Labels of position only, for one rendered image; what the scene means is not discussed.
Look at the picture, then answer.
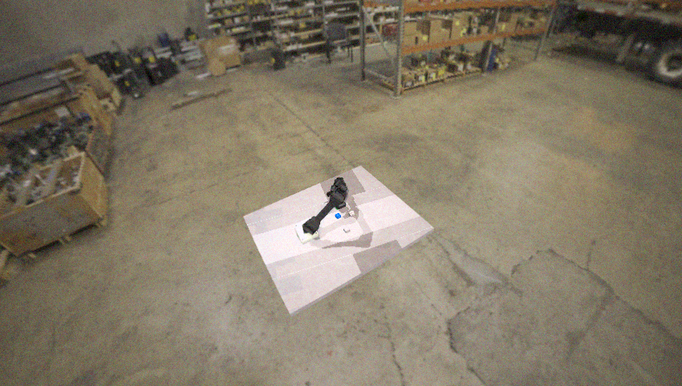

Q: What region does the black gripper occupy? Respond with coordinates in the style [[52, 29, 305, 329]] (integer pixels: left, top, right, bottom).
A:
[[327, 191, 346, 209]]

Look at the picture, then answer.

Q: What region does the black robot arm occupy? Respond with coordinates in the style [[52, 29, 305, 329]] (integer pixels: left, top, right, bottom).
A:
[[302, 177, 347, 236]]

